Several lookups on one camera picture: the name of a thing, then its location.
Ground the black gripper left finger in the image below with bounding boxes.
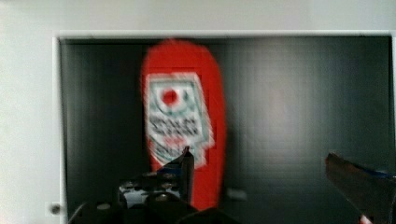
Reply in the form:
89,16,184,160
119,147,194,205

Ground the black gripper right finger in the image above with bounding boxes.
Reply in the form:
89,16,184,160
325,153,396,224

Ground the red ketchup bottle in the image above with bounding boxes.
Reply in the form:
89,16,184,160
140,39,226,210

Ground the silver toaster oven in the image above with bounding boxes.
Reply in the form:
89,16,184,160
1,0,395,224

